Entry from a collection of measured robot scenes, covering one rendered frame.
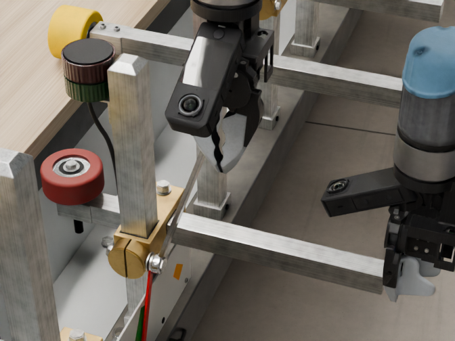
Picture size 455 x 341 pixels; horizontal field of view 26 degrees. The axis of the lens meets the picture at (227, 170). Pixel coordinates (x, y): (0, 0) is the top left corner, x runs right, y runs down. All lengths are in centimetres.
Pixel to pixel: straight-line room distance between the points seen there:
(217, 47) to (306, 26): 90
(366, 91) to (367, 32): 206
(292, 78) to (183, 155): 45
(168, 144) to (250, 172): 25
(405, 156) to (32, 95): 60
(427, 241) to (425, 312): 127
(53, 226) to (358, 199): 54
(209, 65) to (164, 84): 83
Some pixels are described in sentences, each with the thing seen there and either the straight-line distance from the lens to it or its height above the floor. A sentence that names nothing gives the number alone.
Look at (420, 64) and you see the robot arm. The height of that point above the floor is 117.
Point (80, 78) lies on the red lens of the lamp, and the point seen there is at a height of 110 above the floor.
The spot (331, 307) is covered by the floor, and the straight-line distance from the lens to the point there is 235.
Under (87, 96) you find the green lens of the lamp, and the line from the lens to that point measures 110.
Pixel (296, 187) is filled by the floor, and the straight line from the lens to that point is 268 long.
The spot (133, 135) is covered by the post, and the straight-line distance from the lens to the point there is 112.
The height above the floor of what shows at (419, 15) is 94.
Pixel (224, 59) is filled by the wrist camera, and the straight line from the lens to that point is 96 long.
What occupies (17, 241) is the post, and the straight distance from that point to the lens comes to 92.
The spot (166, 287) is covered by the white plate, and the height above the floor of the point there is 76.
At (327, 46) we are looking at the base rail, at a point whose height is 70.
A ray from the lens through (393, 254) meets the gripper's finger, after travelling 112.
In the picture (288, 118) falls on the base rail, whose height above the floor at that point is 70.
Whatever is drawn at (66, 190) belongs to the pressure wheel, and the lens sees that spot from 125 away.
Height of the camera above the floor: 168
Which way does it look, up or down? 38 degrees down
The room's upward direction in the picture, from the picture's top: straight up
